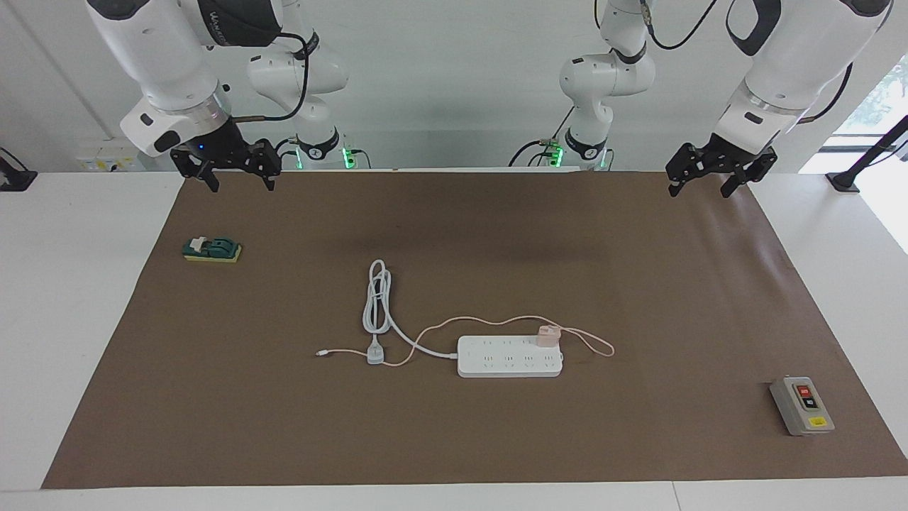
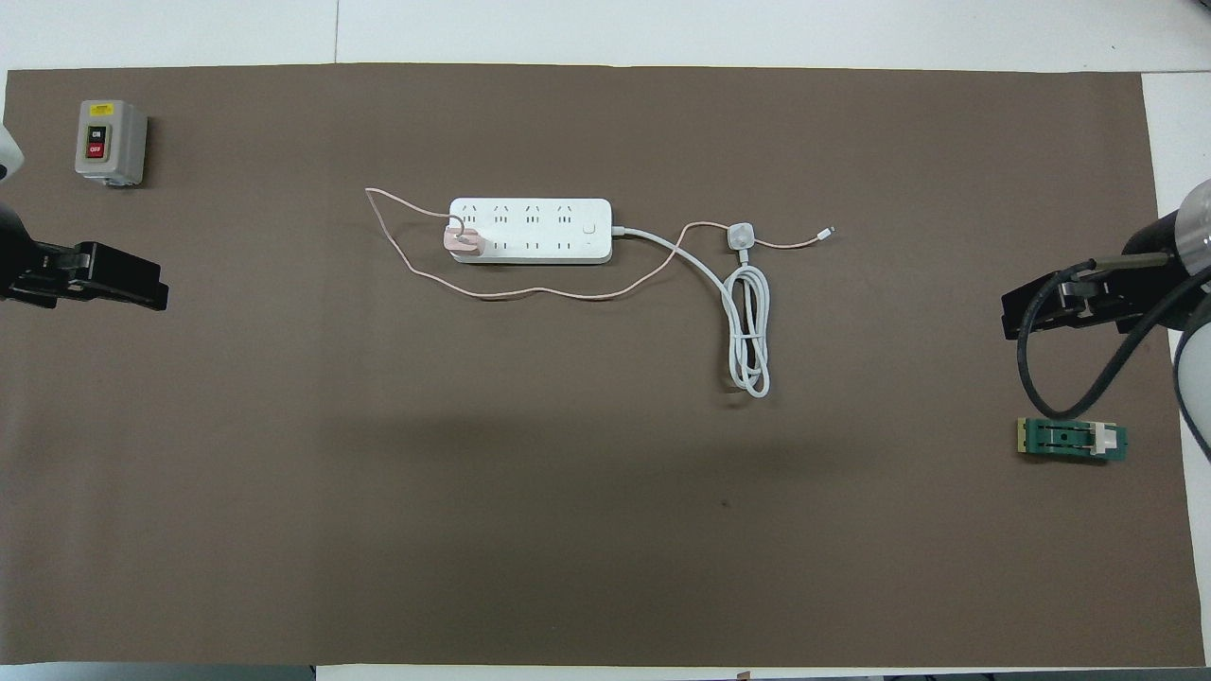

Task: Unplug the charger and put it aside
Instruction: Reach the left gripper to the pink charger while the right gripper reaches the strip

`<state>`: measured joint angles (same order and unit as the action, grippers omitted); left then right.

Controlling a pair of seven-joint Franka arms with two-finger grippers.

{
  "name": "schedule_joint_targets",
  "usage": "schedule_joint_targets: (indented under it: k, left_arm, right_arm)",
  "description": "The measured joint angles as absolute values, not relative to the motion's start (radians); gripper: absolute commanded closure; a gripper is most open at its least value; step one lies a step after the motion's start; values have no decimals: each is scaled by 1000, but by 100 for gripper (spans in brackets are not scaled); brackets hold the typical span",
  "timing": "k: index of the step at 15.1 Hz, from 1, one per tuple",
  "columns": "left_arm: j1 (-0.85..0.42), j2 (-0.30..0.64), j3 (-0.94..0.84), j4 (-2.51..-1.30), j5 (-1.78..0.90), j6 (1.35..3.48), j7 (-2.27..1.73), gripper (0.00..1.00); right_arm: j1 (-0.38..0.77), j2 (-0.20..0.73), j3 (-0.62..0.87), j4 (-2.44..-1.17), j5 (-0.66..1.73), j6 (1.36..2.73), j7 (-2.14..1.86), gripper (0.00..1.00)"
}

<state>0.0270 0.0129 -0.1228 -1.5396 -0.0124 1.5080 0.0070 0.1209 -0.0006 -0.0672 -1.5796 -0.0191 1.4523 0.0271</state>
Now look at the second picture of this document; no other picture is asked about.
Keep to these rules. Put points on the pink charger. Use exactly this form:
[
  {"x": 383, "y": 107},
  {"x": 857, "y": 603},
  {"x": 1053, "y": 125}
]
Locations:
[{"x": 465, "y": 246}]

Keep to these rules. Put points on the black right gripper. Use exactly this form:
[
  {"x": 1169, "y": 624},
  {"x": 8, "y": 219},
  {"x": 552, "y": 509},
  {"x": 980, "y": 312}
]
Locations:
[{"x": 1140, "y": 293}]

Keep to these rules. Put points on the grey on-off switch box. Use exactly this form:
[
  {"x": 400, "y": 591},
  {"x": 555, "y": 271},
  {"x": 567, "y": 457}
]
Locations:
[{"x": 109, "y": 142}]

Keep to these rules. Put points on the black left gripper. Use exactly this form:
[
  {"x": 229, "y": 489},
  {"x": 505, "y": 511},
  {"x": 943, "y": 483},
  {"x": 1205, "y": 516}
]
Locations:
[{"x": 47, "y": 274}]

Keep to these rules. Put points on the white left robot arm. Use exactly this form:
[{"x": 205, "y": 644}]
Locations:
[{"x": 8, "y": 151}]

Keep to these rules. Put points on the white power strip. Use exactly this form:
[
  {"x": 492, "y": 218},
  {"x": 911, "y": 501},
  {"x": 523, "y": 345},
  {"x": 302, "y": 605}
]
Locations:
[{"x": 530, "y": 232}]

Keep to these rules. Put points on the brown table mat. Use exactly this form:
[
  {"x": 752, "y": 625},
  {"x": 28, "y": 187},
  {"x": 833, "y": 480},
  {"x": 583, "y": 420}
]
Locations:
[{"x": 568, "y": 473}]

